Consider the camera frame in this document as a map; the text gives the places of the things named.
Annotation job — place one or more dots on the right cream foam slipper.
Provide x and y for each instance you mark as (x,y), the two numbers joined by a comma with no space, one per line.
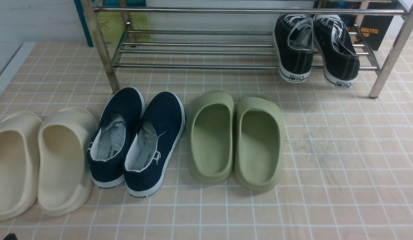
(65,180)

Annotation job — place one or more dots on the left navy canvas shoe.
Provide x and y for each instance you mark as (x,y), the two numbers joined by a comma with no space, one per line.
(111,142)

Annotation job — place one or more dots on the navy canvas shoe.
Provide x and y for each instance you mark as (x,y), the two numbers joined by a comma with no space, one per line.
(111,142)
(156,135)

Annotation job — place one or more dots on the right green foam slipper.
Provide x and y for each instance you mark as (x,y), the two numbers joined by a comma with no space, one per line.
(259,140)

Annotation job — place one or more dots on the cream foam slipper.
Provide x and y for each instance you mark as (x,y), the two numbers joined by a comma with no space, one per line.
(19,163)
(65,180)

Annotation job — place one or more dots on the blue yellow-green book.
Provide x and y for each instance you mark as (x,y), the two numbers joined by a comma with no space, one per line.
(112,24)

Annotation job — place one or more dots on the silver metal shoe rack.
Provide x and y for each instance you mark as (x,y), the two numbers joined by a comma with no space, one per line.
(127,46)

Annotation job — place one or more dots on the right navy canvas shoe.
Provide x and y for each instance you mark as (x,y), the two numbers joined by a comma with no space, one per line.
(156,135)

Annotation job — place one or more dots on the green foam slipper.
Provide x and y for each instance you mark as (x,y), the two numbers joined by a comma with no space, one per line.
(259,140)
(209,128)

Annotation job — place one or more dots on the black orange book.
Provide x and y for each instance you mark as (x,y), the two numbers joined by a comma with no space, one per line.
(373,28)

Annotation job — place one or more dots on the black canvas sneaker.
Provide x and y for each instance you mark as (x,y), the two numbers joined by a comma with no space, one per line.
(292,38)
(341,63)

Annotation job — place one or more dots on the left cream foam slipper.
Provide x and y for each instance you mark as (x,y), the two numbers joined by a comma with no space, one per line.
(19,163)

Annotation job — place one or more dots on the left green foam slipper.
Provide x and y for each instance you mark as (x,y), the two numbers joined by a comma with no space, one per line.
(209,128)

